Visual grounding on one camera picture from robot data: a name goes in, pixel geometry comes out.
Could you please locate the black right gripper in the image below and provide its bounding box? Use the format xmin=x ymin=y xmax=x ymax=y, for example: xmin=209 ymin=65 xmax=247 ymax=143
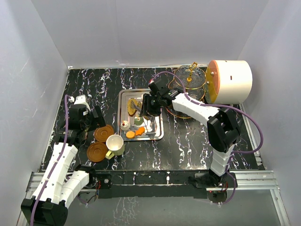
xmin=141 ymin=94 xmax=163 ymax=118

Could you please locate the green dome cake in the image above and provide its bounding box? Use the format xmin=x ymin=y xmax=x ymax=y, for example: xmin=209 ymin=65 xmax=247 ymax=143
xmin=134 ymin=116 xmax=144 ymax=126

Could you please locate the brown wooden coaster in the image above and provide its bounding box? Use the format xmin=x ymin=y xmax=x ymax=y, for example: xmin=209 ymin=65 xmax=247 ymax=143
xmin=87 ymin=142 xmax=108 ymax=162
xmin=94 ymin=124 xmax=114 ymax=143

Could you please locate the orange fish-shaped cookie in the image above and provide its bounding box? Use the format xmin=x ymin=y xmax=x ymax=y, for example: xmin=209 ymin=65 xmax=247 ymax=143
xmin=135 ymin=127 xmax=145 ymax=136

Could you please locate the silver metal tray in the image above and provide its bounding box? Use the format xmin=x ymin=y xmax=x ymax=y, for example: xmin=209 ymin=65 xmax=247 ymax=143
xmin=118 ymin=89 xmax=164 ymax=141

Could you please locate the white sprinkle cherry cake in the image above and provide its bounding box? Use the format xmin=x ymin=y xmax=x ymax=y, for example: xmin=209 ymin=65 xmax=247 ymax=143
xmin=120 ymin=120 xmax=130 ymax=131

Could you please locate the green ceramic cup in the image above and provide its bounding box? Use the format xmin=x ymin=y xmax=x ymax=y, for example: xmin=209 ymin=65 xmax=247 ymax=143
xmin=105 ymin=135 xmax=125 ymax=160

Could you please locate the round orange biscuit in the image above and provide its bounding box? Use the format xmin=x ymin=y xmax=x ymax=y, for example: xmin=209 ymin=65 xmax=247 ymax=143
xmin=126 ymin=131 xmax=135 ymax=139

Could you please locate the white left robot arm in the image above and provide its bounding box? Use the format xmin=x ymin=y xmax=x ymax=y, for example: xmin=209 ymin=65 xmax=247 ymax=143
xmin=21 ymin=95 xmax=104 ymax=226

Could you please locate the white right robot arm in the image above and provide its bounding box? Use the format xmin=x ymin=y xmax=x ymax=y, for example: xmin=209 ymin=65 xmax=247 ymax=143
xmin=140 ymin=79 xmax=240 ymax=187

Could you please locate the brown oval cookie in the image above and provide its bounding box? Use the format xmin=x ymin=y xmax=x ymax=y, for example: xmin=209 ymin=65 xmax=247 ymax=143
xmin=127 ymin=98 xmax=142 ymax=116

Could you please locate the three-tier glass cake stand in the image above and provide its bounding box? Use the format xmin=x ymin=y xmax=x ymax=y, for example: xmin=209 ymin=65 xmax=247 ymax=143
xmin=163 ymin=61 xmax=206 ymax=119

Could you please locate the white cylindrical container orange lid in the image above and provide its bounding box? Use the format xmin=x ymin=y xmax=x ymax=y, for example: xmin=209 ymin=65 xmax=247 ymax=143
xmin=205 ymin=60 xmax=253 ymax=105

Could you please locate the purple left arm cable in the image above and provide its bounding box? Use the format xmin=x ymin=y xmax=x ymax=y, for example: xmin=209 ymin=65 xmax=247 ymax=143
xmin=29 ymin=94 xmax=97 ymax=226

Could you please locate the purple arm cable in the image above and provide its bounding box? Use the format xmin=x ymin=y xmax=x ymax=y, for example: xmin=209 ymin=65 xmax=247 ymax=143
xmin=149 ymin=71 xmax=264 ymax=205
xmin=29 ymin=94 xmax=97 ymax=226

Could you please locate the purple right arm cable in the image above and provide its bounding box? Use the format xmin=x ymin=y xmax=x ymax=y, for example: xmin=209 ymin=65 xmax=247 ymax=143
xmin=149 ymin=71 xmax=264 ymax=205

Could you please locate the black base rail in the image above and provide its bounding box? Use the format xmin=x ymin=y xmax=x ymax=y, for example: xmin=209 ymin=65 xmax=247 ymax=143
xmin=81 ymin=170 xmax=238 ymax=199

